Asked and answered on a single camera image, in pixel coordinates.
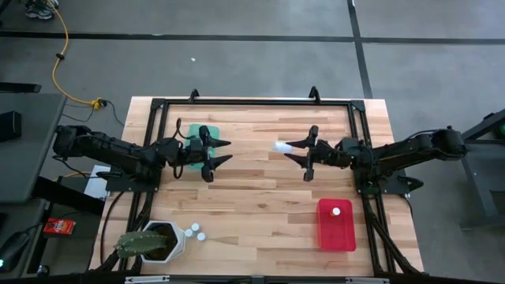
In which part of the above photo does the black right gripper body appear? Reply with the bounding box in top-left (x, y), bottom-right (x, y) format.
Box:
top-left (302, 125), bottom-right (354, 183)

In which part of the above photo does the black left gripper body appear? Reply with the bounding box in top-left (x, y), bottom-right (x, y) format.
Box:
top-left (183, 125), bottom-right (217, 183)

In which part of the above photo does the teal translucent plastic bin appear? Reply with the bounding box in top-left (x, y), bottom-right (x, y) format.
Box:
top-left (185, 123), bottom-right (221, 170)

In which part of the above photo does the red translucent plastic bin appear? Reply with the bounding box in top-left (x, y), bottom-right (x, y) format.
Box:
top-left (316, 197), bottom-right (357, 252)

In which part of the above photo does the white hexagonal planter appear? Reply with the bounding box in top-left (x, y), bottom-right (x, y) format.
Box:
top-left (140, 219), bottom-right (187, 264)

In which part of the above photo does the white paper sheet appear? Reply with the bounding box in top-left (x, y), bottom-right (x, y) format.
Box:
top-left (84, 164), bottom-right (111, 200)

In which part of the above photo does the green cactus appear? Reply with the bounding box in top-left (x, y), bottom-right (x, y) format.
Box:
top-left (113, 230), bottom-right (169, 260)

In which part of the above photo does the black stand beam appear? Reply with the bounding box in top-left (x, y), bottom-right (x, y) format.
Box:
top-left (33, 175), bottom-right (106, 216)

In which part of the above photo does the grey metal stand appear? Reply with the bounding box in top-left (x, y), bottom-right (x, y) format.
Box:
top-left (433, 108), bottom-right (505, 230)

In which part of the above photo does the red snack box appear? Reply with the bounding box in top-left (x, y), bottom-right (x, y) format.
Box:
top-left (42, 218), bottom-right (77, 237)

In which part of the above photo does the grey desk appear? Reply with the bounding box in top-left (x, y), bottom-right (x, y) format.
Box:
top-left (0, 92), bottom-right (67, 203)

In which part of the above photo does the black desk bar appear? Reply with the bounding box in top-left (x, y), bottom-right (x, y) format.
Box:
top-left (0, 82), bottom-right (43, 94)

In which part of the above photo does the black pouch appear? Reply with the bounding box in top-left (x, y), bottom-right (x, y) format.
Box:
top-left (0, 110), bottom-right (23, 143)

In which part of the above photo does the black computer mouse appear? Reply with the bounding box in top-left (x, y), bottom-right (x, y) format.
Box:
top-left (0, 231), bottom-right (31, 273)

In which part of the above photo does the person's shoe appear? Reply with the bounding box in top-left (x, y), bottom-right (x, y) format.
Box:
top-left (24, 0), bottom-right (60, 21)

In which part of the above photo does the black aluminium table frame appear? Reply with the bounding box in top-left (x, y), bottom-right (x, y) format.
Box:
top-left (87, 86), bottom-right (426, 277)

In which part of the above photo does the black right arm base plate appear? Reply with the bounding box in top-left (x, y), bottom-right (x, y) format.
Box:
top-left (354, 173), bottom-right (425, 196)

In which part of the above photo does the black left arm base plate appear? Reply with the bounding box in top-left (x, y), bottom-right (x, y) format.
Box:
top-left (95, 169), bottom-right (163, 193)

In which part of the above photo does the black power cable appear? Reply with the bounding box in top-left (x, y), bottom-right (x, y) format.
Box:
top-left (62, 99), bottom-right (125, 127)

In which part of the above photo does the long yellow cable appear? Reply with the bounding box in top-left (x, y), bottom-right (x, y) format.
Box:
top-left (46, 0), bottom-right (104, 110)

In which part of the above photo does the short yellow cable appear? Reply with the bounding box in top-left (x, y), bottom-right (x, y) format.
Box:
top-left (53, 170), bottom-right (92, 182)

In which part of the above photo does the silver metal bracket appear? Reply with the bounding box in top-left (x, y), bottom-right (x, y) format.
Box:
top-left (125, 275), bottom-right (170, 284)
top-left (345, 277), bottom-right (391, 284)

